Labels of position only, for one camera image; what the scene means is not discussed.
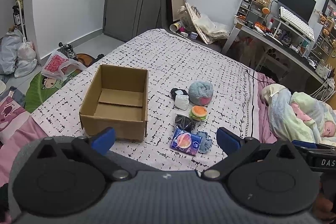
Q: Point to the blue small plush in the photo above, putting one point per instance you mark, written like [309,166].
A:
[206,142]

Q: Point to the white keyboard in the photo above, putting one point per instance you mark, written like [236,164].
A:
[296,22]

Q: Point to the paper cup roll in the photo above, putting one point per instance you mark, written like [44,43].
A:
[176,26]

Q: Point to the white small packet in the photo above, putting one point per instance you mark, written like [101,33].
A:
[182,101]

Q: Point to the green leaf cartoon rug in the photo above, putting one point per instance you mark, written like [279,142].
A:
[42,87]

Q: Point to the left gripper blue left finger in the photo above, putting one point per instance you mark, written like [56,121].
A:
[93,150]

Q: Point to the pink cartoon cushion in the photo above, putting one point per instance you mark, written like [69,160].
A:
[12,117]

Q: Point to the grey pink plush toy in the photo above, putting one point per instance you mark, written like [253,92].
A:
[201,93]

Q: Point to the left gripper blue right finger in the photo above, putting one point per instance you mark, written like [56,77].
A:
[239,151]

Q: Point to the black crinkly plastic bag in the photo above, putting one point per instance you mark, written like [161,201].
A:
[184,123]

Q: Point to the red white plastic bag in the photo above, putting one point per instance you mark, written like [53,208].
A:
[59,66]

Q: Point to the black fabric pouch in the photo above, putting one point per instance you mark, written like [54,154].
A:
[176,91]

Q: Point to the grey garbage bag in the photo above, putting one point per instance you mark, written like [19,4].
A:
[9,47]

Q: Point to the white desk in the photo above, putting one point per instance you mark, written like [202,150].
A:
[270,41]

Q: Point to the brown cardboard box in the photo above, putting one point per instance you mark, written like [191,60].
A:
[117,97]

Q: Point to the cream tote bag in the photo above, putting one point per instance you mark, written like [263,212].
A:
[207,30]

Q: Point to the small drawer organizer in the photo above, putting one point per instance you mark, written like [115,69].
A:
[247,6]

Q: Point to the white black patterned bedspread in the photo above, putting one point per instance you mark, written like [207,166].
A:
[172,62]

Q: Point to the blue tissue pack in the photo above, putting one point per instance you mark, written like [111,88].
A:
[185,142]

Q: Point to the pastel cartoon blanket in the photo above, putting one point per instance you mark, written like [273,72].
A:
[298,116]

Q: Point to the white garbage bag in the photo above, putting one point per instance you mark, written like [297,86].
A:
[26,60]

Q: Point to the black computer monitor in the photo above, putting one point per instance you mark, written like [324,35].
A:
[301,8]

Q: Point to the hamburger plush toy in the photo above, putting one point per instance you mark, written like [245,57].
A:
[198,113]

